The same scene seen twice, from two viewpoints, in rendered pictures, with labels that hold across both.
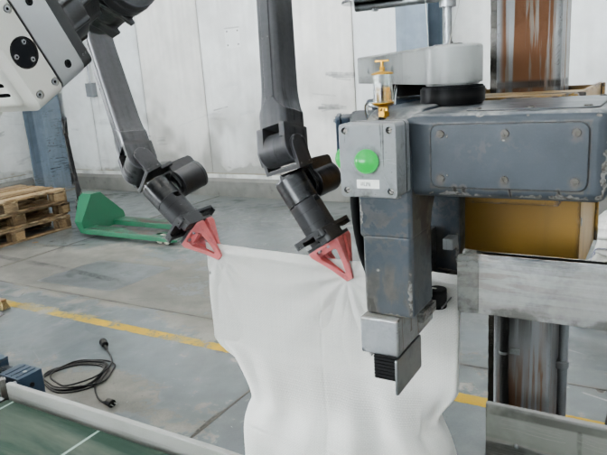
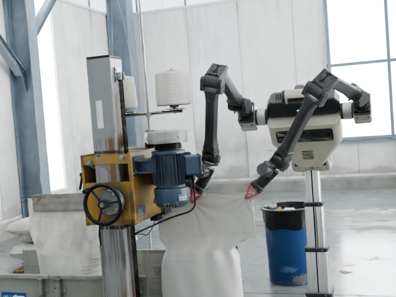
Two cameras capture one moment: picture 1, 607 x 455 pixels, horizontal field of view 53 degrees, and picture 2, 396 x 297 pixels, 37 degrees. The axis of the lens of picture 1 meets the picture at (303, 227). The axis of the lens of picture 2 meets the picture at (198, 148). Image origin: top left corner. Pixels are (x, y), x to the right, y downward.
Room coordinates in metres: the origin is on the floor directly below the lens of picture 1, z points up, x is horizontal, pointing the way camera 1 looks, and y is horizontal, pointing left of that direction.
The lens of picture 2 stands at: (3.83, -0.67, 1.47)
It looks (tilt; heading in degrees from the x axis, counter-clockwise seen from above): 3 degrees down; 167
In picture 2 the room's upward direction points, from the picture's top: 4 degrees counter-clockwise
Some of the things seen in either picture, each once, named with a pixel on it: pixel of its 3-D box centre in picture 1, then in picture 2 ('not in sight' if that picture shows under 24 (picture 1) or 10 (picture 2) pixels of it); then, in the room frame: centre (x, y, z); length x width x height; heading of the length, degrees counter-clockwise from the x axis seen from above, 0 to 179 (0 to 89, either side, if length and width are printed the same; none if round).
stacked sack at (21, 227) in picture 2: not in sight; (41, 221); (-2.16, -0.93, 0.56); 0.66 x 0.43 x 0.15; 146
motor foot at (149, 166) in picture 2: not in sight; (148, 165); (1.26, -0.31, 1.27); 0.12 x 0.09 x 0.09; 149
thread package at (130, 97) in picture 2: not in sight; (121, 92); (1.01, -0.38, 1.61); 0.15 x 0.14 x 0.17; 59
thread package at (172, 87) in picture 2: not in sight; (172, 88); (1.14, -0.15, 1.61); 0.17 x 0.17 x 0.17
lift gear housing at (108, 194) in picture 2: not in sight; (110, 201); (1.30, -0.49, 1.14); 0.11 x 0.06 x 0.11; 59
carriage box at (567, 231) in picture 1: (520, 174); (124, 185); (1.13, -0.41, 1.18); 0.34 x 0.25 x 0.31; 149
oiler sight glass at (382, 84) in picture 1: (382, 88); not in sight; (0.81, -0.12, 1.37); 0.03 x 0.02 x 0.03; 59
